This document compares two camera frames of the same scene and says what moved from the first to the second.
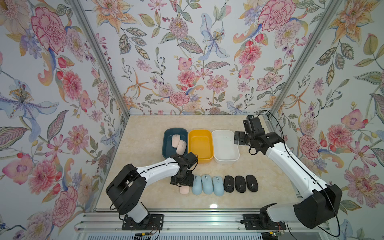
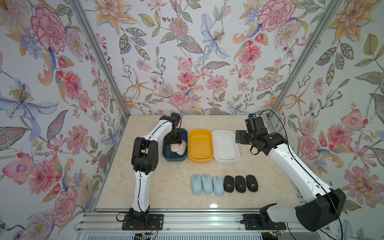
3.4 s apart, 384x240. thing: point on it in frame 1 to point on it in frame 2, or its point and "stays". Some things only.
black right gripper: [241, 135] stays
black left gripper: [189, 181] to [178, 139]
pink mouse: [184, 190] to [174, 147]
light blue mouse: [197, 185] stays
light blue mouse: [207, 184] stays
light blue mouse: [218, 185] stays
